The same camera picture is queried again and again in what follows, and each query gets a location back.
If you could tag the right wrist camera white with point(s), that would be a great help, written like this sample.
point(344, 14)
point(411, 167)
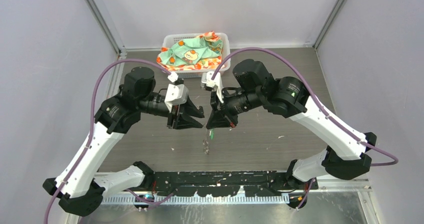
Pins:
point(213, 85)

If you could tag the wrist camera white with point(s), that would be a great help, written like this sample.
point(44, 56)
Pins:
point(213, 85)
point(175, 95)

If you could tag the white plastic basket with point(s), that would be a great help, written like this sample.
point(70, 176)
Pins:
point(172, 39)

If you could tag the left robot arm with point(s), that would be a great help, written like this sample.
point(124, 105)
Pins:
point(79, 191)

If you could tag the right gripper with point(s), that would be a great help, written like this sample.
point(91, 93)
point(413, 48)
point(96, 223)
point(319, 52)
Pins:
point(219, 119)

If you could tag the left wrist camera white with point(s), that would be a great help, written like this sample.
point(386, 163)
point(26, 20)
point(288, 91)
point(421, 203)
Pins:
point(175, 95)

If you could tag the key with green tag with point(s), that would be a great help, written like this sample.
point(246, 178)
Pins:
point(211, 134)

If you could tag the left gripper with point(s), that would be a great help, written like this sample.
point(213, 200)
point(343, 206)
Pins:
point(184, 121)

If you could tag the large metal keyring holder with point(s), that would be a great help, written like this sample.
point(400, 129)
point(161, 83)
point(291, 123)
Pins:
point(206, 143)

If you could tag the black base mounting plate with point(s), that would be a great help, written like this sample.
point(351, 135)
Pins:
point(220, 183)

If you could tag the green orange patterned cloth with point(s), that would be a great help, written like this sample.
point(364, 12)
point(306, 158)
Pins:
point(203, 52)

